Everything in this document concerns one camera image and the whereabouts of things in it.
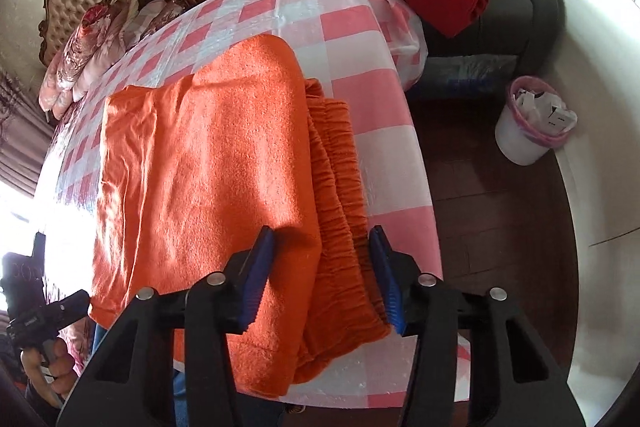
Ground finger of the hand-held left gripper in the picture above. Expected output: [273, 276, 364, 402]
[47, 289, 92, 325]

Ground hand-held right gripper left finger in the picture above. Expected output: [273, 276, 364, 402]
[55, 226, 277, 427]

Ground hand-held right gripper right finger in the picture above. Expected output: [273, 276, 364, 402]
[369, 226, 587, 427]

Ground orange towel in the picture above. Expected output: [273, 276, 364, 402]
[90, 34, 393, 398]

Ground person's left hand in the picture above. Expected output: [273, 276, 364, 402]
[20, 337, 78, 408]

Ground floral bed sheet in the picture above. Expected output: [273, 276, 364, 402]
[55, 317, 98, 378]

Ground brown curtain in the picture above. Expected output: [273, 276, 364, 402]
[0, 67, 56, 198]

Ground white trash bin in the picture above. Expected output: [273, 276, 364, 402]
[495, 76, 578, 166]

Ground clear plastic bag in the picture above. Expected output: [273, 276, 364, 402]
[410, 54, 521, 100]

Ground pink checkered tablecloth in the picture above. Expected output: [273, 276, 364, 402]
[37, 0, 473, 410]

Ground white paper scraps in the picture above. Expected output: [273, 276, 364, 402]
[515, 89, 576, 130]

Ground floral pillow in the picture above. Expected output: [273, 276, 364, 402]
[40, 0, 186, 118]

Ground white wardrobe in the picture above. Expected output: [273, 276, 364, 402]
[550, 0, 640, 383]

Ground black leather sofa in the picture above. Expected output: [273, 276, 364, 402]
[252, 0, 566, 100]

